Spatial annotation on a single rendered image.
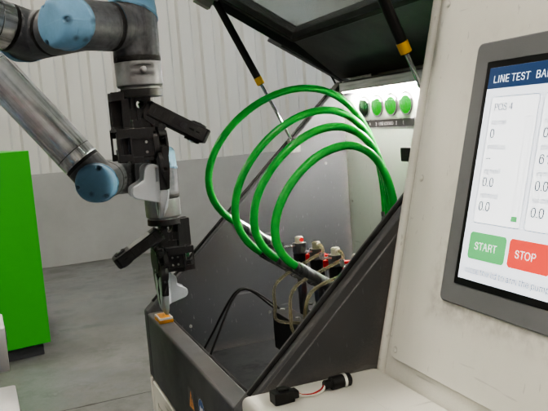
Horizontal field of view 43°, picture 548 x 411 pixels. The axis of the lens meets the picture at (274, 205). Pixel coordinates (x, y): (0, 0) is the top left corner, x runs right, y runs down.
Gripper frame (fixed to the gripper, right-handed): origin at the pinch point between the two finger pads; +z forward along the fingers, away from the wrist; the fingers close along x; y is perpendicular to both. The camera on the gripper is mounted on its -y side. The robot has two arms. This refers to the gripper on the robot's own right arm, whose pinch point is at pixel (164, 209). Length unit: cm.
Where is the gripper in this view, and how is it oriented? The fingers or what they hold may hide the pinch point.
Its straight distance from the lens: 118.5
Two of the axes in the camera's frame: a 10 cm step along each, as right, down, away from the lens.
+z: 0.7, 9.9, 1.2
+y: -9.2, 1.1, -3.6
